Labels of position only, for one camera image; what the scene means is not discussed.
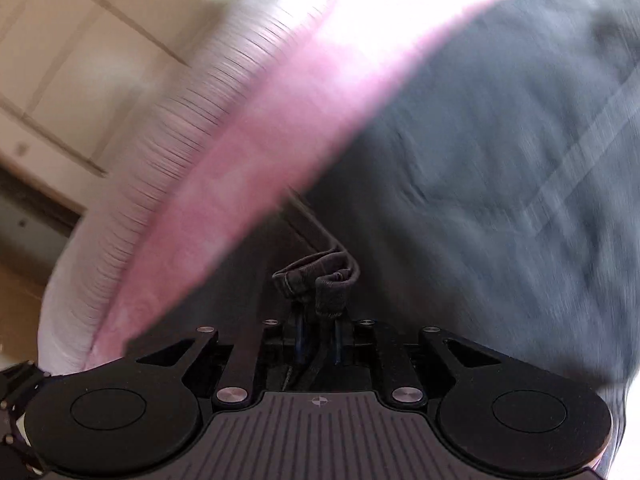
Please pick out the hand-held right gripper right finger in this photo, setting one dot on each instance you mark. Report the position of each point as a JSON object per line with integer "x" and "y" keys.
{"x": 339, "y": 342}

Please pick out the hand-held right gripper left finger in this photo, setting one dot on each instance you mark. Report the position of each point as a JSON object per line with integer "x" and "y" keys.
{"x": 296, "y": 342}

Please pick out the dark grey pants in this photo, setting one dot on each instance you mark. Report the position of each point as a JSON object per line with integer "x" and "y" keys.
{"x": 475, "y": 185}

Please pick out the pink floral blanket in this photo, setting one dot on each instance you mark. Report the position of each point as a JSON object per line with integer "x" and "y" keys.
{"x": 280, "y": 125}

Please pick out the striped pink bed sheet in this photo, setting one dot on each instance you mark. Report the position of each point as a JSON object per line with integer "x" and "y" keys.
{"x": 150, "y": 170}

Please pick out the cream wardrobe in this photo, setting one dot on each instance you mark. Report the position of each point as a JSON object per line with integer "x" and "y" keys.
{"x": 90, "y": 50}

